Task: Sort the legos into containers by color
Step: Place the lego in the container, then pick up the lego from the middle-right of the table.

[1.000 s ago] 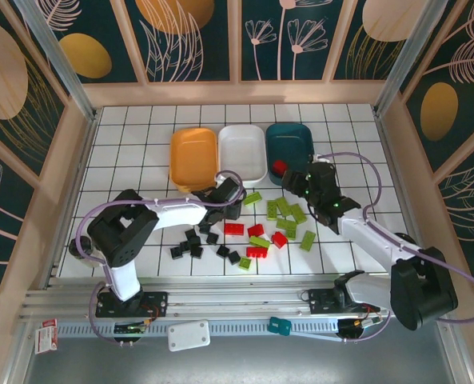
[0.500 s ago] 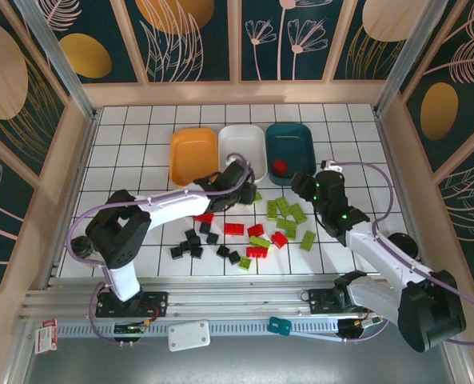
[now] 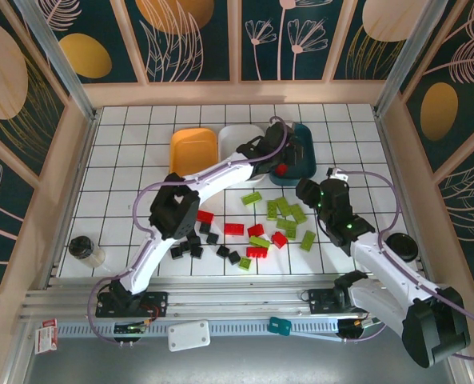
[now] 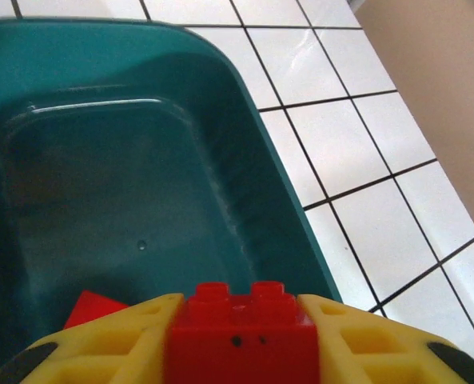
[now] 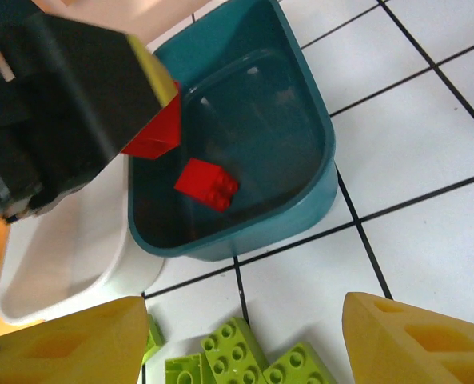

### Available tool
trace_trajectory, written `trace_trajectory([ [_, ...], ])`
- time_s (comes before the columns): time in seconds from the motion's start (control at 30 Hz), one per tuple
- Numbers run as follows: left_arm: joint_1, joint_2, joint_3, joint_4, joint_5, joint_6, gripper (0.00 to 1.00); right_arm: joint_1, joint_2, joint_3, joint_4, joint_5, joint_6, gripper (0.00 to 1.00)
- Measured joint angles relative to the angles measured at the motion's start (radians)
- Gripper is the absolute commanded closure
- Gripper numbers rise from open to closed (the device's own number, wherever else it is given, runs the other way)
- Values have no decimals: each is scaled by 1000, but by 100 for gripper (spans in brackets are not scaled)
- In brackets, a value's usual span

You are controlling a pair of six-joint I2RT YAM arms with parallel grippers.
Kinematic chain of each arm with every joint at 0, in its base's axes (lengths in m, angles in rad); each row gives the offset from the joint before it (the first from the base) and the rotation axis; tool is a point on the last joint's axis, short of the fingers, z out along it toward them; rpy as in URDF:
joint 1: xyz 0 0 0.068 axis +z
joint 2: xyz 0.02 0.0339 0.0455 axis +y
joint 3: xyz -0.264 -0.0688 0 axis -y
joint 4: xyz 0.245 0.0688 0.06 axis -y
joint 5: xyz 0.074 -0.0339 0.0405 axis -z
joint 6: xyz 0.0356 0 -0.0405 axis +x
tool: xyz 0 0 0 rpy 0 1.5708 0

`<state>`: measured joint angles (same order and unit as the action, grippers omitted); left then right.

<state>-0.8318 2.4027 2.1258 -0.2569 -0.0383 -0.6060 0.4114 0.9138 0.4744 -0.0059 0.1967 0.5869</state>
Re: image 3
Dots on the red lego brick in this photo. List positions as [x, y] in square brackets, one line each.
[205, 216]
[256, 230]
[279, 239]
[234, 229]
[281, 169]
[257, 252]

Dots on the green lego brick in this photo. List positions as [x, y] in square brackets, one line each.
[283, 206]
[245, 262]
[259, 241]
[307, 240]
[297, 213]
[287, 228]
[251, 198]
[272, 209]

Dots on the black lego brick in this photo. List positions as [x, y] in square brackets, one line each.
[184, 246]
[197, 252]
[223, 250]
[204, 229]
[212, 238]
[233, 257]
[194, 241]
[176, 253]

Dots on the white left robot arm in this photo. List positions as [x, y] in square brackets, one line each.
[220, 173]

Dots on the teal plastic container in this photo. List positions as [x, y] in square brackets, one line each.
[308, 164]

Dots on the white plastic container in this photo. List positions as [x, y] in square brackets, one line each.
[236, 136]

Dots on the paper cup with black lid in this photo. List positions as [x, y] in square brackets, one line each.
[402, 242]

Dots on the yellow plastic container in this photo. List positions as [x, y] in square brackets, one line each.
[192, 148]

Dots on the yellow power connector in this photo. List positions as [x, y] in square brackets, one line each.
[358, 323]

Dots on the teal plastic tag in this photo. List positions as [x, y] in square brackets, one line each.
[279, 326]

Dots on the white flat strip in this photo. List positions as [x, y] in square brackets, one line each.
[316, 337]

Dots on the white rectangular plate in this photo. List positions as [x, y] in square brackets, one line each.
[188, 336]

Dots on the glass jar with black lid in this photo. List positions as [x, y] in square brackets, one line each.
[80, 246]

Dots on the small green circuit board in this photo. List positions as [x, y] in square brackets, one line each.
[130, 328]

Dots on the red and white box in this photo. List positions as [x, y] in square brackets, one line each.
[46, 336]

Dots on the aluminium side rail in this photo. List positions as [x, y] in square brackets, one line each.
[391, 152]
[69, 200]

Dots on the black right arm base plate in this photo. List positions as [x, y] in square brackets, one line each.
[320, 300]

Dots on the aluminium mounting rail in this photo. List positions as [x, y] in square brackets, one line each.
[240, 298]

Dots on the aluminium frame post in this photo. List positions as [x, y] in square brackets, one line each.
[408, 56]
[58, 56]

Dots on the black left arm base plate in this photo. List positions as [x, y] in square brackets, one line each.
[156, 304]

